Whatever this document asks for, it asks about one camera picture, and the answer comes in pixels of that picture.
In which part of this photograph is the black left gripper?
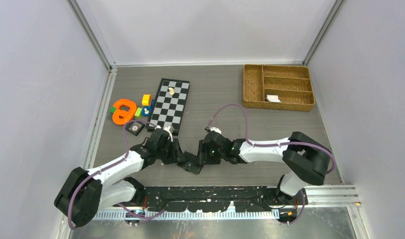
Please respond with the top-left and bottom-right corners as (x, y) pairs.
(156, 138), (186, 165)

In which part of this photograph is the black leather card holder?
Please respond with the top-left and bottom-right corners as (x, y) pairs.
(177, 151), (205, 175)

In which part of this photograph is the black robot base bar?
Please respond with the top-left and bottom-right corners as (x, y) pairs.
(112, 185), (309, 214)

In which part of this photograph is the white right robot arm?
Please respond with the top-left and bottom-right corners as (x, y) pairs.
(197, 130), (335, 204)

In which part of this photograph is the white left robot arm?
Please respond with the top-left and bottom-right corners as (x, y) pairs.
(54, 126), (174, 230)

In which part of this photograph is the black and silver chessboard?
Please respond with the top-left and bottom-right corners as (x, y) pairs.
(146, 78), (191, 136)

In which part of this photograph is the lime green block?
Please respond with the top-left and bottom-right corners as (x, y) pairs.
(134, 107), (142, 119)

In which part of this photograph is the blue toy brick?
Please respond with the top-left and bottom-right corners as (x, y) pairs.
(142, 99), (154, 117)

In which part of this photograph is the orange curved toy track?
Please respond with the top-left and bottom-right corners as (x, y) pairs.
(112, 99), (137, 125)

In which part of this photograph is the yellow toy brick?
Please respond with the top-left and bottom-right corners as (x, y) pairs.
(141, 94), (152, 107)

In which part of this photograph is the green toy brick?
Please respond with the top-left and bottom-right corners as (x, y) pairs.
(110, 107), (117, 114)

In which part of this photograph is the woven wicker tray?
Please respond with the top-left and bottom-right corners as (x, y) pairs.
(242, 64), (316, 112)

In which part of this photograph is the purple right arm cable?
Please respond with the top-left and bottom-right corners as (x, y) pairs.
(207, 104), (337, 226)

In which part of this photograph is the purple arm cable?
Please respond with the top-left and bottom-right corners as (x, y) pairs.
(67, 119), (177, 231)
(207, 104), (337, 226)

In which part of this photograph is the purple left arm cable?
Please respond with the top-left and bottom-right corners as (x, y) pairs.
(67, 119), (177, 231)

